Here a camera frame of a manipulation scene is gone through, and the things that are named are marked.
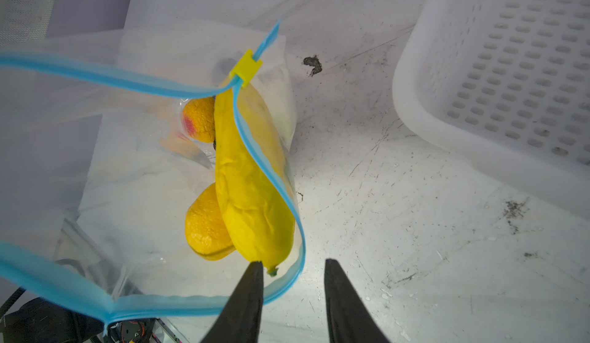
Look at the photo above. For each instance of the yellow orange fruit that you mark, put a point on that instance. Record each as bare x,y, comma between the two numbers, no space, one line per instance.
198,119

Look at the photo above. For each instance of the yellow lemon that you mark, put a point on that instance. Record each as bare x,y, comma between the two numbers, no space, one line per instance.
204,227

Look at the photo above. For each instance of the yellow corn cob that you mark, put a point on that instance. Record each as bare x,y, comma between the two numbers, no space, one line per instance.
259,222

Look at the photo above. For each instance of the white plastic food basket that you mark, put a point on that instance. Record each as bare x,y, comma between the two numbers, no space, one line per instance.
505,85

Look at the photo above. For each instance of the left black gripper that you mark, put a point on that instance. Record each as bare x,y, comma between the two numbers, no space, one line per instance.
41,321

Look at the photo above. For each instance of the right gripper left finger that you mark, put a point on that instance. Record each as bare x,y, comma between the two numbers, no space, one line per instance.
240,319

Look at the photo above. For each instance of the clear zip top bag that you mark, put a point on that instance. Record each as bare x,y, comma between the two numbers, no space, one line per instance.
98,172

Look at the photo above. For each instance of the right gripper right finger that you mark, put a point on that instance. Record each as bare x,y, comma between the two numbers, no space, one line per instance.
348,320

